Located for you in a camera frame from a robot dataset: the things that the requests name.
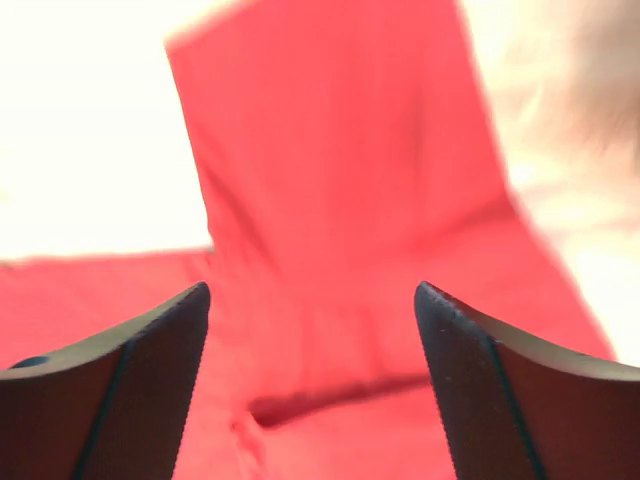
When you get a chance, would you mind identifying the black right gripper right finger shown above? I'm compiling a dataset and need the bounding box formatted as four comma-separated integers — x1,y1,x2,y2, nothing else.
413,280,549,480

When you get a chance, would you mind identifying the red t-shirt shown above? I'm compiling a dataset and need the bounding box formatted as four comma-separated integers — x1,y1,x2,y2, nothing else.
1,1,611,479

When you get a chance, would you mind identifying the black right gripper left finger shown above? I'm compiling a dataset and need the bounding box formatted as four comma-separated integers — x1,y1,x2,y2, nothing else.
72,281,211,480

